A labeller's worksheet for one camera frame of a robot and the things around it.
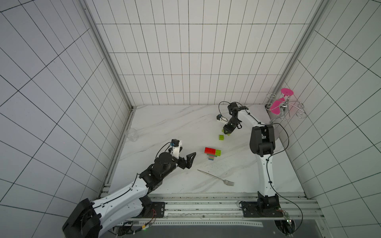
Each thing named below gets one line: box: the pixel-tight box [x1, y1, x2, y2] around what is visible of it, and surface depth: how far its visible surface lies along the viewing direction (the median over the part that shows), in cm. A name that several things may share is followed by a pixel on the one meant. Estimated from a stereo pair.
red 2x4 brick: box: [204, 146, 217, 156], surface depth 86 cm
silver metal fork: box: [196, 169, 235, 186], surface depth 84 cm
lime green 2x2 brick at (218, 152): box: [215, 149, 222, 157], surface depth 86 cm
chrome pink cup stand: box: [264, 88, 309, 121], surface depth 86 cm
